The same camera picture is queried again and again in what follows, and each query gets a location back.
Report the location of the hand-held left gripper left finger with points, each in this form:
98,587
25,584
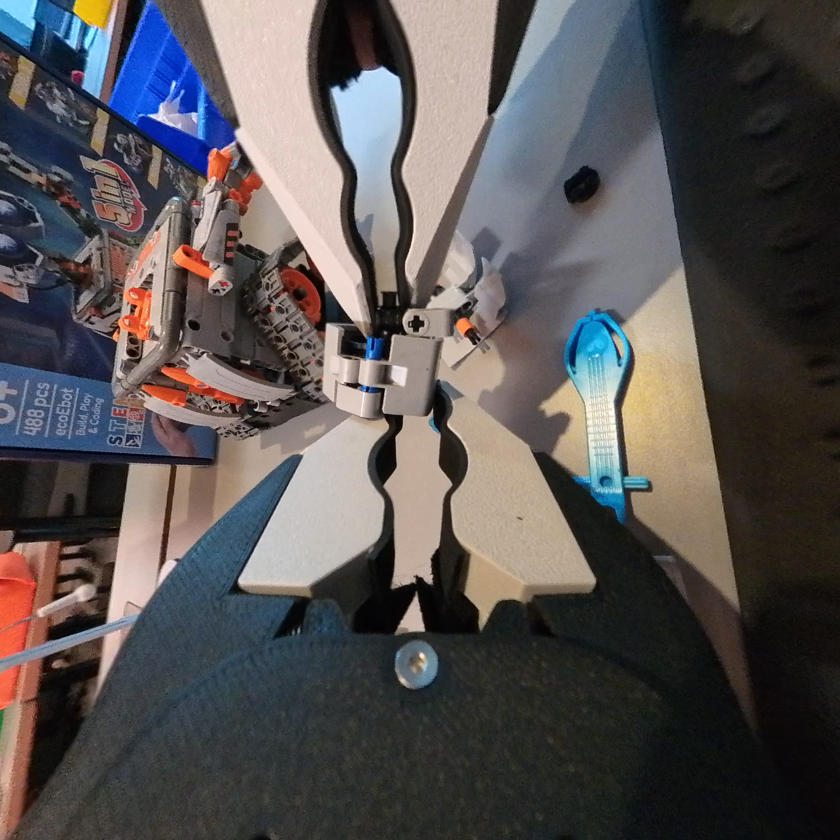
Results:
315,525

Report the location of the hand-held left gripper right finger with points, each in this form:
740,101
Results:
525,525

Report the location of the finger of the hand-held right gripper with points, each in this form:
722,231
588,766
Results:
453,92
276,105

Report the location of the blue toy wrench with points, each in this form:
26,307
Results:
600,407

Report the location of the light grey toy block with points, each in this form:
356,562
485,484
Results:
381,368

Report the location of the person's right hand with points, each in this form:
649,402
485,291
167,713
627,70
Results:
368,40

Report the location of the blue plastic bin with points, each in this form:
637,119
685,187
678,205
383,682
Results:
164,66

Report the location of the yellow plastic bin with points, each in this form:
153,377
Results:
95,11

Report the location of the small black toy gear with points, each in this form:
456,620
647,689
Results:
580,184

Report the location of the small grey orange toy part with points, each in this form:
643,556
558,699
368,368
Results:
473,302

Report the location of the grey orange tracked toy robot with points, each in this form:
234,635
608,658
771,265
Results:
197,315

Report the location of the blue robot kit box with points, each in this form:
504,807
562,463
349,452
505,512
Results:
66,263

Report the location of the white book stand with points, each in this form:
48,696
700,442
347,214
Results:
79,617

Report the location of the black perforated mat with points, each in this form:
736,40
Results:
761,328

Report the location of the orange plastic object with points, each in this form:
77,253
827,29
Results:
20,617

